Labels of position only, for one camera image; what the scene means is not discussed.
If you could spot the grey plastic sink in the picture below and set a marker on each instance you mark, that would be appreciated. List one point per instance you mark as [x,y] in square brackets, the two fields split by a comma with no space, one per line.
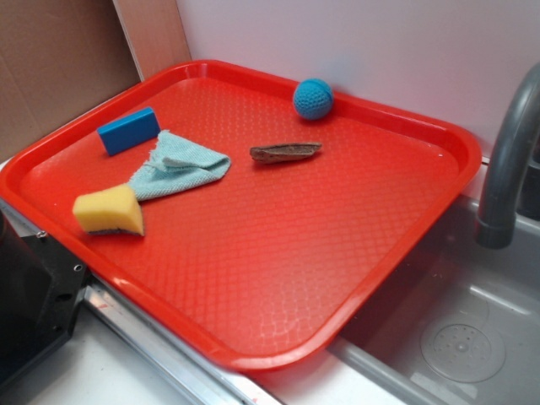
[455,323]

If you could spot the blue rectangular block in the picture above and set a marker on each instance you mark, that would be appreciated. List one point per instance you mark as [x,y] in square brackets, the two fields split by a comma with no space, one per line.
[129,131]

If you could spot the yellow sponge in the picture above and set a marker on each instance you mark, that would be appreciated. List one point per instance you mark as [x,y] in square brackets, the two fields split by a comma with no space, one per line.
[115,209]

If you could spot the grey faucet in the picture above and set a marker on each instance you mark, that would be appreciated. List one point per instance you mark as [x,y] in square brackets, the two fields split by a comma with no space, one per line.
[511,185]

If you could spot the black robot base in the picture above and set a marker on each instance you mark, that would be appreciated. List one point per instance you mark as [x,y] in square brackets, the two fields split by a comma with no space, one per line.
[42,286]

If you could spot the light blue cloth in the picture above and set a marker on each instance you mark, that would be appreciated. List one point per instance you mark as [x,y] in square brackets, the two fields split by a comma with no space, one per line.
[177,164]

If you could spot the red plastic tray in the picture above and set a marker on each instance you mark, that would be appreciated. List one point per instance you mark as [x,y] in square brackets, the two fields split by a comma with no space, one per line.
[262,268]

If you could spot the blue crocheted ball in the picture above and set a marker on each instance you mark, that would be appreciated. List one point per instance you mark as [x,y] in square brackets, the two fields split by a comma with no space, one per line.
[313,99]

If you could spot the silver metal rail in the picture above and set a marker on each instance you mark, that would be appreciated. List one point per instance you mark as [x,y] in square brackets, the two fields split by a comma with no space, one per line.
[117,354]

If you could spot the brown wood chip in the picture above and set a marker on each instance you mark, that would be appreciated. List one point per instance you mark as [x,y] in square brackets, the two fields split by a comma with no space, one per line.
[284,152]

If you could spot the brown cardboard panel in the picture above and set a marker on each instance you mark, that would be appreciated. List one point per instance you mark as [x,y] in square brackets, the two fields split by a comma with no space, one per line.
[60,59]

